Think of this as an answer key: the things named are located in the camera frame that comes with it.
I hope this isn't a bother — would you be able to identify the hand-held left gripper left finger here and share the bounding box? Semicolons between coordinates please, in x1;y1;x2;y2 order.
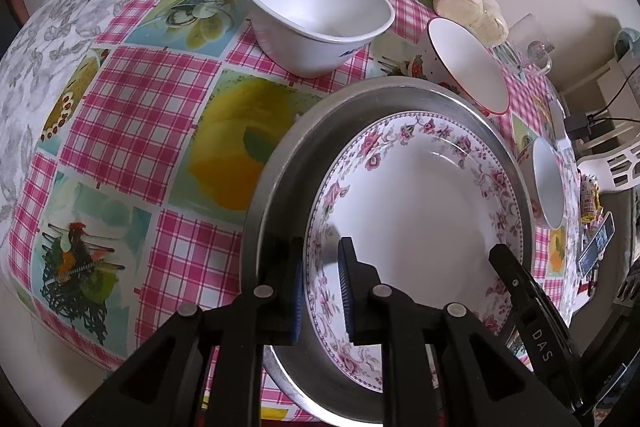
62;234;305;427

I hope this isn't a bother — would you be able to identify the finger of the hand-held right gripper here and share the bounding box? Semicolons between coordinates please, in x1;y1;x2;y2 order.
489;244;583;410

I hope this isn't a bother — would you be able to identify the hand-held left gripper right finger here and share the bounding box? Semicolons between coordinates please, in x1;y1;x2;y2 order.
337;237;553;427

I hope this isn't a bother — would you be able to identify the floral rim round plate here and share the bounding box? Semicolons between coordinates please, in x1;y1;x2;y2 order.
303;109;525;393

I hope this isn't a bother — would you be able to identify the stainless steel plate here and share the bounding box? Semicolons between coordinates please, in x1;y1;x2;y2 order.
242;76;538;425

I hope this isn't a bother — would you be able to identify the small white bowl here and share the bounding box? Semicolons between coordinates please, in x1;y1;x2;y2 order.
517;138;568;230

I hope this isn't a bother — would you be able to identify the white square bowl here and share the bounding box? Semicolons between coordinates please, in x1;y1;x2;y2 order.
243;0;396;79

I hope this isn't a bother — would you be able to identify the strawberry print bowl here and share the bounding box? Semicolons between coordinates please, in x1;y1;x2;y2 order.
407;17;508;118

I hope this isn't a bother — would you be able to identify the smartphone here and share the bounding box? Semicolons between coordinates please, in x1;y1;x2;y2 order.
577;212;615;278

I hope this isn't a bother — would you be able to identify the yellow packet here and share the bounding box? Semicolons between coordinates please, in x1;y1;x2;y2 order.
579;174;603;224

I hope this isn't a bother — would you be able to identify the white plastic slotted stool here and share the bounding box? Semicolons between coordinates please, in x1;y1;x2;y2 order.
577;142;640;194

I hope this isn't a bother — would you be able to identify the black power adapter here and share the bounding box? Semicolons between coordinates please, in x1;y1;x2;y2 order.
564;112;596;142

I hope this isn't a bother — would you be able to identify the white power strip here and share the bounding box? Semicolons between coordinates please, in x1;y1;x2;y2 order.
547;94;571;144

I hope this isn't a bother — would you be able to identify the pink checked tablecloth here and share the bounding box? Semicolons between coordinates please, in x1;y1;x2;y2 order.
10;0;583;425

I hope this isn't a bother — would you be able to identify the clear glass mug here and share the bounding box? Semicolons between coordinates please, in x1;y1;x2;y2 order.
505;13;555;75

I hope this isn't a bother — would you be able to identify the bag of steamed buns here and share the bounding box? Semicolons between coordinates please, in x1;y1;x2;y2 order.
431;0;509;48

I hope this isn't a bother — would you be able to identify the grey floral cloth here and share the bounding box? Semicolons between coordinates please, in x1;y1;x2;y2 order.
0;0;211;228

